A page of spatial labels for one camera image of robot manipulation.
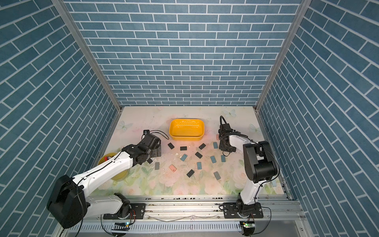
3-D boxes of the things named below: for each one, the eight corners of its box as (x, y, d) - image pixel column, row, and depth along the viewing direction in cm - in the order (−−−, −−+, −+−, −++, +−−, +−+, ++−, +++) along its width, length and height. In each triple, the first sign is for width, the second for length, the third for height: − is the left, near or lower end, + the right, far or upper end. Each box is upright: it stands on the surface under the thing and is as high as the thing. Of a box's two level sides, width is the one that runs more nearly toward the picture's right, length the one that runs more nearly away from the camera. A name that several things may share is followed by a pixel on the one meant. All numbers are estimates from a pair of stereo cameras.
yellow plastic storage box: (168, 140, 103) (167, 136, 98) (171, 122, 114) (170, 118, 109) (204, 141, 103) (205, 136, 99) (203, 123, 114) (204, 118, 109)
